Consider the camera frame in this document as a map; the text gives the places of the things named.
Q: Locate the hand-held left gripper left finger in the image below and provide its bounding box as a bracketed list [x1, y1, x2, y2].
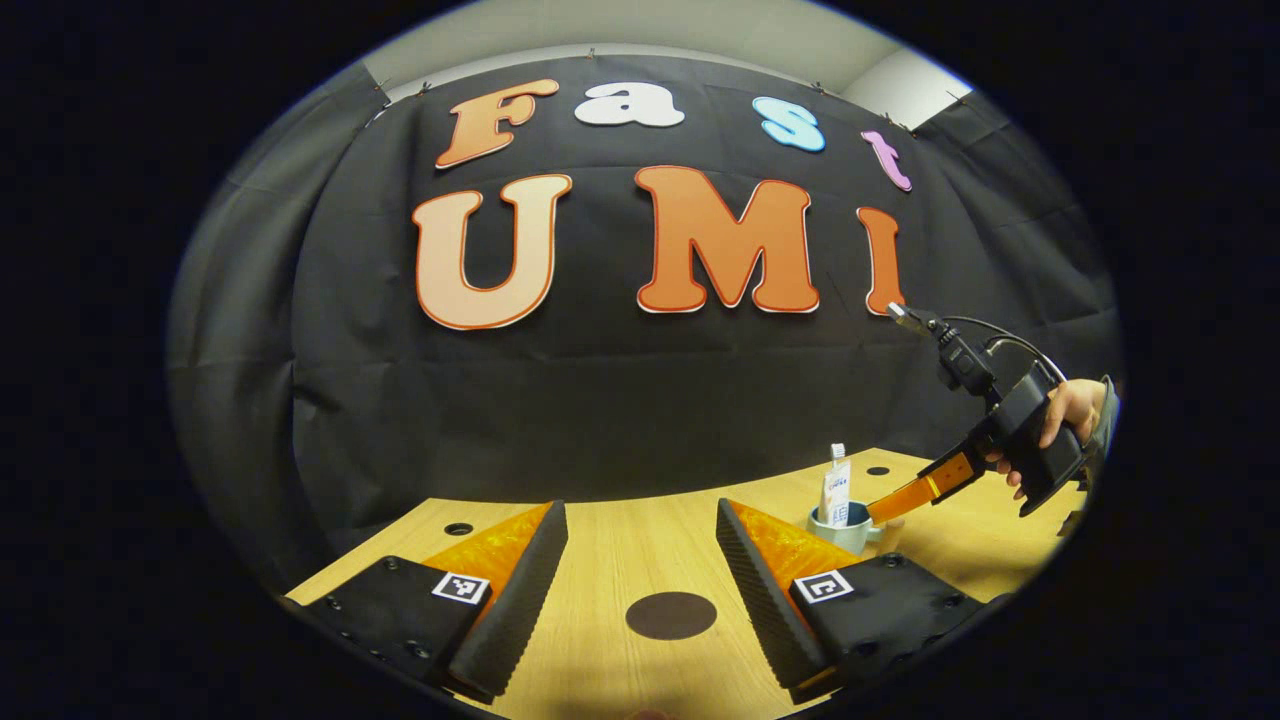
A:
[285, 500, 569, 703]

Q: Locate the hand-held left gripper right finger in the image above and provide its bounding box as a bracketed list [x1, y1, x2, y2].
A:
[716, 498, 988, 703]

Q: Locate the white toothpaste tube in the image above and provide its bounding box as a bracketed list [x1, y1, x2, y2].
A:
[820, 458, 853, 528]

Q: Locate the light blue cup wooden handle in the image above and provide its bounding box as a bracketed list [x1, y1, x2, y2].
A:
[806, 500, 906, 557]

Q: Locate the dark brown round coaster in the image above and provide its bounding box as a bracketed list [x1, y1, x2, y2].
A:
[625, 591, 718, 642]

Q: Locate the wooden desktop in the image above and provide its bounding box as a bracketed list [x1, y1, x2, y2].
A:
[285, 447, 1086, 720]

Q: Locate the black backdrop cloth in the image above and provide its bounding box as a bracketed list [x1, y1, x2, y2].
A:
[165, 55, 1126, 591]

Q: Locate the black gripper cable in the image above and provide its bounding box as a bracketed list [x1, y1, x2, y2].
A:
[940, 316, 1069, 386]

